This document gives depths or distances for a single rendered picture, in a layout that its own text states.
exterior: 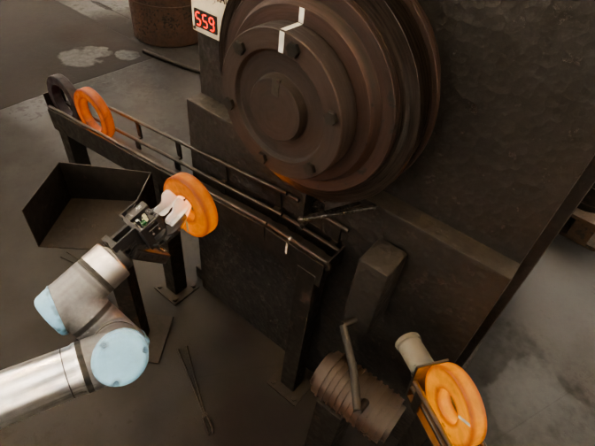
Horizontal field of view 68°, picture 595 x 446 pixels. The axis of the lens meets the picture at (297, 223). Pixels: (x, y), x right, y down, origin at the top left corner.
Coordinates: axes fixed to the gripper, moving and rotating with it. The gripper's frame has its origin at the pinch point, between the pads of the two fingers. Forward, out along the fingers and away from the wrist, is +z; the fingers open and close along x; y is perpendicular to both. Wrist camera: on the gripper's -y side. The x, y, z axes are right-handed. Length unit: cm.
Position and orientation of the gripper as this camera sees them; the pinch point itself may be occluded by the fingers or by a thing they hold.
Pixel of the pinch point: (189, 199)
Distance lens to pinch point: 103.8
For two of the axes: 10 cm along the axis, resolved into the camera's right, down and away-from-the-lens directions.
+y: -0.8, -5.5, -8.3
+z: 6.3, -6.8, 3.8
